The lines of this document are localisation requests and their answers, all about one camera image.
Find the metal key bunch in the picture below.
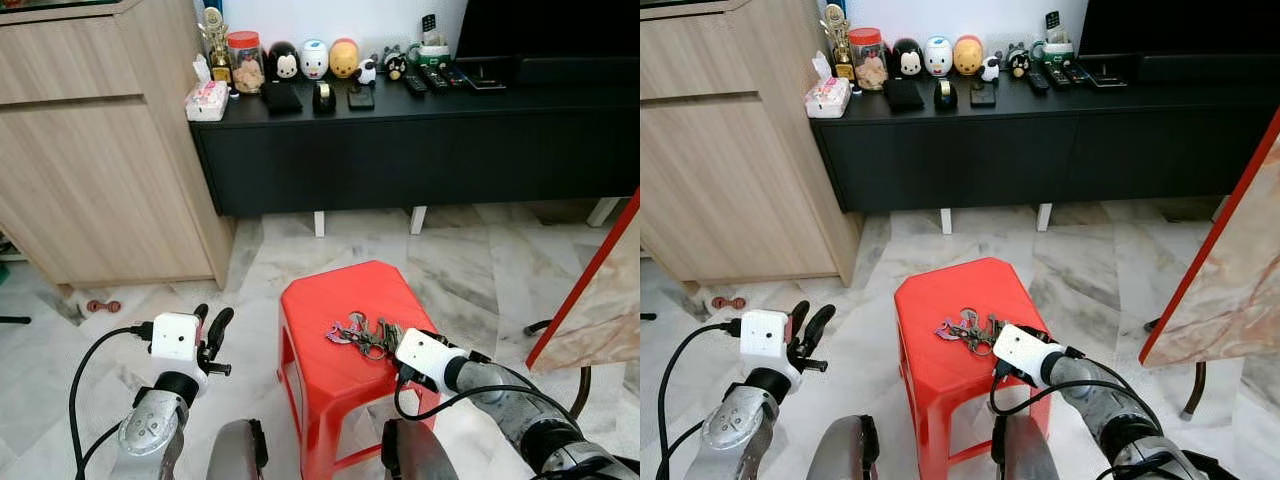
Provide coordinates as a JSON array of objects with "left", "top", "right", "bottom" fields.
[
  {"left": 326, "top": 311, "right": 407, "bottom": 360},
  {"left": 935, "top": 308, "right": 1009, "bottom": 355}
]

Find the red plastic stool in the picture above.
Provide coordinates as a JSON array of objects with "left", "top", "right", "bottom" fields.
[
  {"left": 893, "top": 257, "right": 1053, "bottom": 480},
  {"left": 278, "top": 260, "right": 442, "bottom": 480}
]

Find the light wooden cabinet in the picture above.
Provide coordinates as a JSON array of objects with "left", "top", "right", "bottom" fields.
[
  {"left": 0, "top": 0, "right": 237, "bottom": 293},
  {"left": 640, "top": 0, "right": 863, "bottom": 289}
]

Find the pink tissue pack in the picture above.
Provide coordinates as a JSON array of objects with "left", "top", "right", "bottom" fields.
[
  {"left": 805, "top": 52, "right": 853, "bottom": 120},
  {"left": 185, "top": 55, "right": 232, "bottom": 123}
]

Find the black curved table leg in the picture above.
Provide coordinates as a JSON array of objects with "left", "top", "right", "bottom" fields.
[
  {"left": 525, "top": 318, "right": 593, "bottom": 417},
  {"left": 1145, "top": 318, "right": 1208, "bottom": 419}
]

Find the silver robot right leg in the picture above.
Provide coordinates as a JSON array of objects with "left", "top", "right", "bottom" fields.
[
  {"left": 992, "top": 412, "right": 1061, "bottom": 480},
  {"left": 380, "top": 417, "right": 461, "bottom": 480}
]

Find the red lidded snack jar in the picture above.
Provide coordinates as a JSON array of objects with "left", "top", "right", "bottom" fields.
[
  {"left": 226, "top": 30, "right": 267, "bottom": 96},
  {"left": 848, "top": 27, "right": 889, "bottom": 92}
]

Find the gold trophy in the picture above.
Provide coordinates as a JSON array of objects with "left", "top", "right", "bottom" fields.
[
  {"left": 822, "top": 3, "right": 857, "bottom": 81},
  {"left": 198, "top": 5, "right": 234, "bottom": 86}
]

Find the black TV console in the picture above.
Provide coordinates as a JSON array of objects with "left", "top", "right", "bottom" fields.
[
  {"left": 189, "top": 72, "right": 641, "bottom": 219},
  {"left": 808, "top": 72, "right": 1280, "bottom": 213}
]

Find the white round figurine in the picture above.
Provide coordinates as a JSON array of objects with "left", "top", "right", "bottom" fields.
[
  {"left": 300, "top": 39, "right": 331, "bottom": 81},
  {"left": 923, "top": 36, "right": 954, "bottom": 78}
]

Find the yellow round figurine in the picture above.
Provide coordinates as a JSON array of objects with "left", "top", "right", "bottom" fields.
[
  {"left": 952, "top": 35, "right": 985, "bottom": 77},
  {"left": 329, "top": 38, "right": 361, "bottom": 80}
]

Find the black television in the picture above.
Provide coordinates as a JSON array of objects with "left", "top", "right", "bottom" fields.
[
  {"left": 455, "top": 0, "right": 641, "bottom": 89},
  {"left": 1078, "top": 0, "right": 1280, "bottom": 86}
]

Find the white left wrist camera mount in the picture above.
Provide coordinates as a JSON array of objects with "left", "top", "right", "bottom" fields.
[
  {"left": 150, "top": 312, "right": 209, "bottom": 396},
  {"left": 740, "top": 309, "right": 801, "bottom": 393}
]

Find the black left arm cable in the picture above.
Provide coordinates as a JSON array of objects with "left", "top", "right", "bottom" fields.
[
  {"left": 657, "top": 318, "right": 743, "bottom": 480},
  {"left": 68, "top": 321, "right": 156, "bottom": 480}
]

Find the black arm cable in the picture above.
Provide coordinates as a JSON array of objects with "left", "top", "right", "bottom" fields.
[
  {"left": 657, "top": 318, "right": 743, "bottom": 480},
  {"left": 68, "top": 321, "right": 156, "bottom": 480},
  {"left": 393, "top": 362, "right": 586, "bottom": 433},
  {"left": 990, "top": 358, "right": 1166, "bottom": 431}
]

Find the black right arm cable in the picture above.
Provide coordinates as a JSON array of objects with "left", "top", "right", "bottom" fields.
[
  {"left": 393, "top": 362, "right": 586, "bottom": 433},
  {"left": 990, "top": 358, "right": 1166, "bottom": 431}
]

